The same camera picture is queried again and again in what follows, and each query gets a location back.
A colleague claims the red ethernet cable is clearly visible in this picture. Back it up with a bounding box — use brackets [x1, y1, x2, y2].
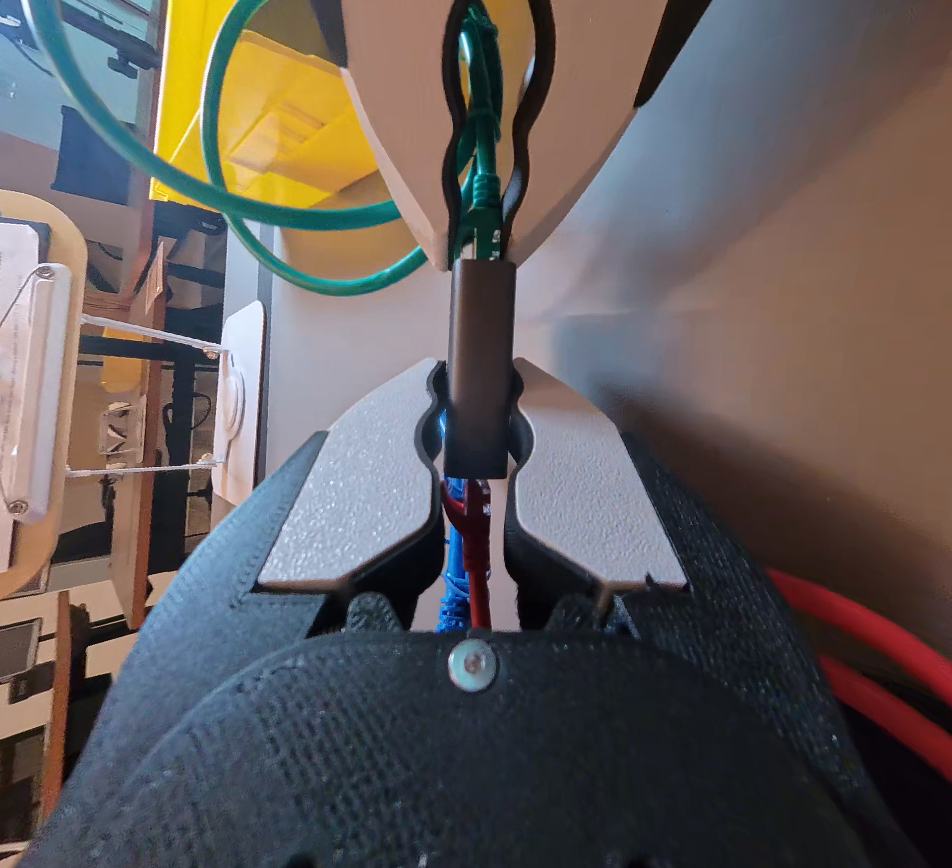
[441, 477, 493, 631]
[766, 566, 952, 787]

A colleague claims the white cord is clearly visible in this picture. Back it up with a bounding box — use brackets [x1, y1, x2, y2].
[80, 313, 224, 352]

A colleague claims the blue ethernet cable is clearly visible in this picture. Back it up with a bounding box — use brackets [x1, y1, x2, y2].
[437, 407, 477, 632]

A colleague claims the white panel with screws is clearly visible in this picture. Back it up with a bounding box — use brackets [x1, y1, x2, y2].
[0, 219, 75, 567]

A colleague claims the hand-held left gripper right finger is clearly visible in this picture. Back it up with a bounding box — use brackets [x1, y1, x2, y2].
[504, 357, 690, 597]

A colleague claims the dark grey ethernet adapter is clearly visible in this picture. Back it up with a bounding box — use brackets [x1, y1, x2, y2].
[446, 258, 519, 480]

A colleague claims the green ethernet cable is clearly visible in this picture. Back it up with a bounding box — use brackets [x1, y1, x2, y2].
[15, 0, 507, 298]

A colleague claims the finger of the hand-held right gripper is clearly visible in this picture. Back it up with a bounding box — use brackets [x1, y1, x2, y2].
[500, 0, 698, 265]
[331, 0, 492, 271]

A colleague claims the yellow plastic bin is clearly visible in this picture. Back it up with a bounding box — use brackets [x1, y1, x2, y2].
[149, 0, 466, 214]

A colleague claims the white mounting plate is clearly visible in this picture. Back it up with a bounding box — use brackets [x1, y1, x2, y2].
[212, 301, 269, 504]

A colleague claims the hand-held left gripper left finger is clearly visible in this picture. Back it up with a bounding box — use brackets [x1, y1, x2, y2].
[256, 357, 449, 595]

